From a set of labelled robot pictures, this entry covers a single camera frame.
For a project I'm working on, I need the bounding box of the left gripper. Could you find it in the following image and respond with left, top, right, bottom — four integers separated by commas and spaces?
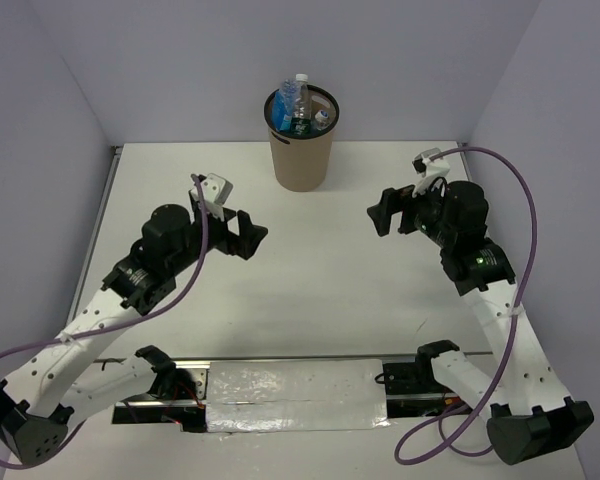
168, 202, 267, 275

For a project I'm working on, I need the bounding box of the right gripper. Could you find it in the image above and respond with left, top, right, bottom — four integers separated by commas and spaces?
366, 173, 455, 247

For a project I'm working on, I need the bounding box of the small bottle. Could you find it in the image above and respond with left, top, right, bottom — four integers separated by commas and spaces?
312, 109, 331, 132

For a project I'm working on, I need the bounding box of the green label bottle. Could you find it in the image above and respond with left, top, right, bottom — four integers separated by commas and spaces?
290, 73, 312, 137

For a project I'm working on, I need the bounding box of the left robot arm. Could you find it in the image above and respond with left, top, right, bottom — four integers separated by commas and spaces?
0, 203, 268, 470

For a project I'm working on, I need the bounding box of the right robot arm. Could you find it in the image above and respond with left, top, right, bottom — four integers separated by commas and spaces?
367, 181, 594, 465

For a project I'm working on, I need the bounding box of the brown paper bin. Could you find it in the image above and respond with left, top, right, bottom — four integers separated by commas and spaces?
263, 84, 340, 192

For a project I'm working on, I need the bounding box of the silver foil tape sheet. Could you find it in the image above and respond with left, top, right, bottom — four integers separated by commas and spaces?
205, 359, 389, 433

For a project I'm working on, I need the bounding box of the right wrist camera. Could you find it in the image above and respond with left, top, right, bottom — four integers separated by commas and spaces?
412, 148, 450, 198

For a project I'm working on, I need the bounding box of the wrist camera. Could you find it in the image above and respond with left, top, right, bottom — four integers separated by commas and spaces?
189, 173, 233, 221
412, 148, 450, 198

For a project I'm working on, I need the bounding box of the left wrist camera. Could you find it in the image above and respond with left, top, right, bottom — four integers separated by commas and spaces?
189, 173, 233, 221

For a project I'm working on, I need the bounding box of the aluminium rail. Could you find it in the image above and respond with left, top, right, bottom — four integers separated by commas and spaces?
94, 352, 491, 364

